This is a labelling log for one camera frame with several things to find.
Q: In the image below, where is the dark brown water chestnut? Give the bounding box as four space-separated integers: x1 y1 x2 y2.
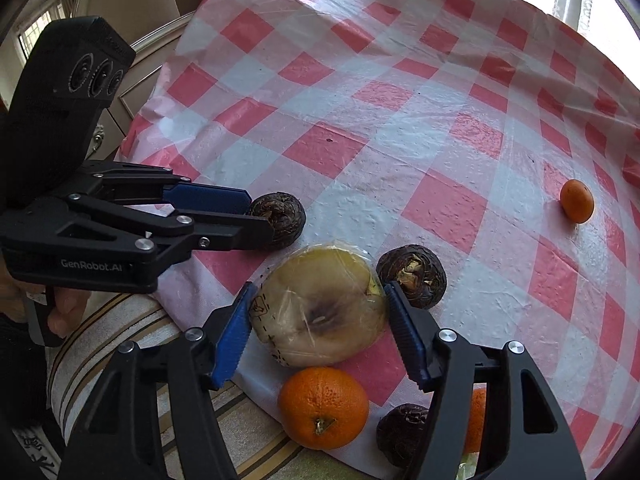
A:
376 244 448 310
247 192 306 252
376 403 428 469

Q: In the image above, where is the pale apple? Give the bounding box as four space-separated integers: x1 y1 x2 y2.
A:
248 244 388 367

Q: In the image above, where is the large orange tangerine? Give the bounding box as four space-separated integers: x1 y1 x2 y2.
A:
278 367 369 451

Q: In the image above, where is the person's left hand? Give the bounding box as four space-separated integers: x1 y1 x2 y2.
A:
0 253 92 339

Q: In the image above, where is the orange fruit behind finger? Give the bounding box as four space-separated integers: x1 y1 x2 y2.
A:
463 388 486 454

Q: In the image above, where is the green wrapped fruit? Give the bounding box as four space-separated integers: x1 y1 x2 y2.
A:
456 453 480 480

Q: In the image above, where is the wooden cabinet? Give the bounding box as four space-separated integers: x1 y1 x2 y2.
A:
87 12 194 159

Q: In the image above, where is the striped sofa cushion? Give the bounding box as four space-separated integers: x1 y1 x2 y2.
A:
44 291 392 480

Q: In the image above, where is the small orange tangerine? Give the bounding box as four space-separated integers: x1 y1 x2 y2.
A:
560 179 594 224

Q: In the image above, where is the red white checkered tablecloth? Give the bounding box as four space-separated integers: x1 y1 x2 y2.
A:
118 0 639 477

